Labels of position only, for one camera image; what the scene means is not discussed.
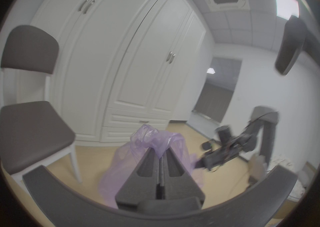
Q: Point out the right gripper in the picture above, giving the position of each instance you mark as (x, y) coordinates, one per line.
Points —
(220, 157)

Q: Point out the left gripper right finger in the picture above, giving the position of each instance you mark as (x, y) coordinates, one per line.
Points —
(186, 188)

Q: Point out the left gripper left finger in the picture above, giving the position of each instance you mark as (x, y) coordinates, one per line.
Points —
(130, 188)

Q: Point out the purple plastic bag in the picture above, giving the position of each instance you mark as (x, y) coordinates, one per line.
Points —
(152, 138)

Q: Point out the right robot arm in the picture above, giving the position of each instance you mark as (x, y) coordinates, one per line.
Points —
(268, 140)

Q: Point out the white wardrobe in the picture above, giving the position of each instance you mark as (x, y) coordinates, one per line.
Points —
(105, 58)

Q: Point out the white chair dark grey seat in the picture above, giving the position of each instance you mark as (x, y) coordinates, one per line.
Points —
(30, 48)

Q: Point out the ceiling light panel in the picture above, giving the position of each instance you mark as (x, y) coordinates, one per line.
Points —
(287, 4)

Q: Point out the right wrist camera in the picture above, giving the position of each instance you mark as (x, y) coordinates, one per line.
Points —
(224, 133)

